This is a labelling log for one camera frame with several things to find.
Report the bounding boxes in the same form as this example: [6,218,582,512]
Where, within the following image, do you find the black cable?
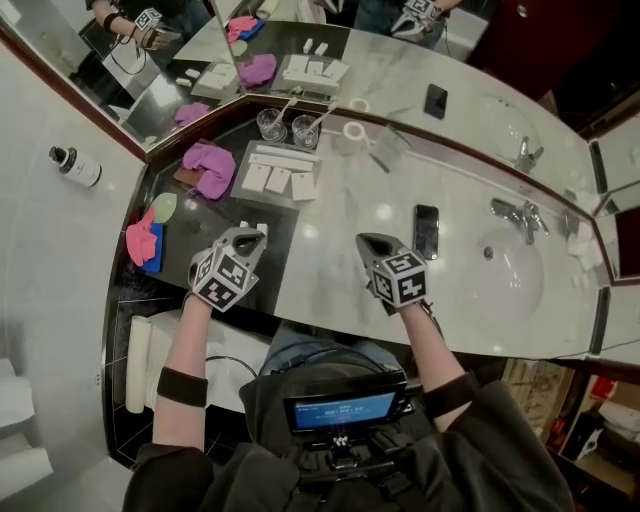
[205,353,261,376]

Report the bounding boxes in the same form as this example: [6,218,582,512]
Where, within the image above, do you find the printed card with green edge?
[372,124,414,161]

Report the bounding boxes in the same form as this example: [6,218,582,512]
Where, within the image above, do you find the large wall mirror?
[209,0,640,216]

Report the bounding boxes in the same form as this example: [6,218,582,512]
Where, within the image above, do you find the cardboard box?
[499,357,577,436]

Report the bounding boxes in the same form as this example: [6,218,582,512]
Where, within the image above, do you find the person's right forearm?
[397,299,481,434]

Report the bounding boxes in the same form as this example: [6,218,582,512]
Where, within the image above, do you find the black box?
[562,412,607,462]

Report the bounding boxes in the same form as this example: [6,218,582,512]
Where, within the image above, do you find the white bottle with black cap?
[48,144,104,189]

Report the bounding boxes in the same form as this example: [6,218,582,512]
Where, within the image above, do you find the cream paper roll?
[124,315,154,414]

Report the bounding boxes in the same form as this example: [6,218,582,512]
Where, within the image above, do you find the clear acrylic tray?
[228,138,324,202]

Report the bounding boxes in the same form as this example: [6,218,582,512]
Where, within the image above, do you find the black forearm band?
[422,372,481,416]
[156,366,210,409]

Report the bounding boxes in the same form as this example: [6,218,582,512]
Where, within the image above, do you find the white toilet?
[142,307,274,414]

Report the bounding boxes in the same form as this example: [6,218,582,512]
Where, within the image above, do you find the red box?
[589,377,620,400]

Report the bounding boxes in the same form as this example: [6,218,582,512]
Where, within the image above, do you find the purple towel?
[181,141,237,201]

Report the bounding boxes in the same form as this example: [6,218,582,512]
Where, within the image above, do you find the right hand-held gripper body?
[367,248,430,316]

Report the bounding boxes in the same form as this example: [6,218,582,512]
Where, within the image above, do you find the person's dark jacket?
[122,369,576,512]

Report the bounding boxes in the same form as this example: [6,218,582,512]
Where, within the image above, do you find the white plastic bag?
[598,399,640,429]

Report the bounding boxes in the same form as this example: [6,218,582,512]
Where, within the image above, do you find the chrome faucet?
[489,197,551,246]

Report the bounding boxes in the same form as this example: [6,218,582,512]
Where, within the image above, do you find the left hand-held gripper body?
[188,242,260,314]

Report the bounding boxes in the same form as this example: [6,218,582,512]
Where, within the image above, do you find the pink cloth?
[124,207,159,269]

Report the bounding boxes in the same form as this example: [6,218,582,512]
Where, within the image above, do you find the person's blue jeans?
[259,319,416,379]

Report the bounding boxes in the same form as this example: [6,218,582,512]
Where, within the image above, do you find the person's left forearm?
[152,294,226,449]

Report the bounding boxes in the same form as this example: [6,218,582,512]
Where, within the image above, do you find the white toothbrush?
[277,97,300,126]
[312,101,341,132]

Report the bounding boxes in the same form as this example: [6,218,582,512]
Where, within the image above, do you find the black chest-mounted monitor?
[283,372,409,434]

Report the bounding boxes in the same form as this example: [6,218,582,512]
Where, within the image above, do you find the angled side wall mirror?
[587,84,640,216]
[0,0,249,161]

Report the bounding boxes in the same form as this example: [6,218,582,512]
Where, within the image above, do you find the white crumpled tissue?
[564,219,606,274]

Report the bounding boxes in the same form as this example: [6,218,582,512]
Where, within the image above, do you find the clear drinking glass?
[291,114,321,150]
[255,108,290,144]

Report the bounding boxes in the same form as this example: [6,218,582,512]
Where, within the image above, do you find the white tape roll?
[333,121,374,157]

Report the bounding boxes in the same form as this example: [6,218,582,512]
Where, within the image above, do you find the blue cloth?
[139,222,165,274]

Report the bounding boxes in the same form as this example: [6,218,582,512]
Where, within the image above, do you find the black smartphone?
[412,203,441,261]

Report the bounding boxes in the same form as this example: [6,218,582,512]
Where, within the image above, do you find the brown cloth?
[173,167,204,189]

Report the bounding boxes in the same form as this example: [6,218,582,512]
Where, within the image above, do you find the white sink basin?
[474,227,546,326]

